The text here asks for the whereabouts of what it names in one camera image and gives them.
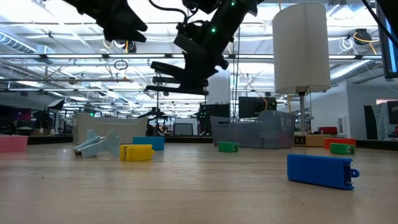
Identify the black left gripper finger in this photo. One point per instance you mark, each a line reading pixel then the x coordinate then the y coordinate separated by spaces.
pixel 133 25
pixel 127 36

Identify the light blue tape roll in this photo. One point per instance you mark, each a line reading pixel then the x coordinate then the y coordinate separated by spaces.
pixel 157 143

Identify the green mini stapler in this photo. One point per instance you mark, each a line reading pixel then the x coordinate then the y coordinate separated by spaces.
pixel 340 149
pixel 227 147

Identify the yellow staple remover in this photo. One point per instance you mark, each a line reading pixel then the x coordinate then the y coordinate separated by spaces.
pixel 140 153

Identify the light blue staple remover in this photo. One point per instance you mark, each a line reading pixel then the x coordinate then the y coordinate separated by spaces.
pixel 107 144

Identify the red tape roll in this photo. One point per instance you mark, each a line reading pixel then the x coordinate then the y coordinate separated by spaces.
pixel 339 140

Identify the pink tape roll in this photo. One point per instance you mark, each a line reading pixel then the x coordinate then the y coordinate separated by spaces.
pixel 12 143

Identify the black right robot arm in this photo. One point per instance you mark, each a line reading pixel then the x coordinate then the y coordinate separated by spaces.
pixel 245 6

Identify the black background cabinet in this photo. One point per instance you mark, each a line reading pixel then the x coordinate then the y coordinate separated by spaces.
pixel 214 115

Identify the black background monitor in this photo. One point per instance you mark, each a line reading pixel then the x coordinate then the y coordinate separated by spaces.
pixel 255 107

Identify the grey background screen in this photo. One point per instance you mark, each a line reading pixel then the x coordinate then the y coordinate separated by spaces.
pixel 183 129

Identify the grey translucent plastic bin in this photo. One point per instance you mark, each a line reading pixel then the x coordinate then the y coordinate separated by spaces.
pixel 264 130

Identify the white shade table lamp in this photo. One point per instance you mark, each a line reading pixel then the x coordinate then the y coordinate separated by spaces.
pixel 300 46

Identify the beige plastic bin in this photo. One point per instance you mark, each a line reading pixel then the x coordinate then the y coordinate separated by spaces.
pixel 130 127

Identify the black studio softbox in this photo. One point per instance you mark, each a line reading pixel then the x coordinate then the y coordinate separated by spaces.
pixel 56 104

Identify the red box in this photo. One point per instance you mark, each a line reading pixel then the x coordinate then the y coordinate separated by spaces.
pixel 328 130

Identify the black upright panel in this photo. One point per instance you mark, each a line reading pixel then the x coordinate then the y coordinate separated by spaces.
pixel 370 124

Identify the computer monitor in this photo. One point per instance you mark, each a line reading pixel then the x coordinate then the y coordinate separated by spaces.
pixel 390 53

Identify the grey cloth cover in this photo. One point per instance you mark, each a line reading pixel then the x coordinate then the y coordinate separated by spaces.
pixel 381 121

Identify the black background screen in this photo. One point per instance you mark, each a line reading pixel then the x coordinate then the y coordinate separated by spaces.
pixel 393 112

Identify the black background rig frame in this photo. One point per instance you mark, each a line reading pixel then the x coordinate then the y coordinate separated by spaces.
pixel 157 109

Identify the grey ceiling duct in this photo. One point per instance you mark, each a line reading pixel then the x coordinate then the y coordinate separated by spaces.
pixel 351 70

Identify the black frame rail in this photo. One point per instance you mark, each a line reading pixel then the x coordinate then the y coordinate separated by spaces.
pixel 379 144
pixel 49 140

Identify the white wall device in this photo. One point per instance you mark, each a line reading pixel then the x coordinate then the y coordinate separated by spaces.
pixel 342 124

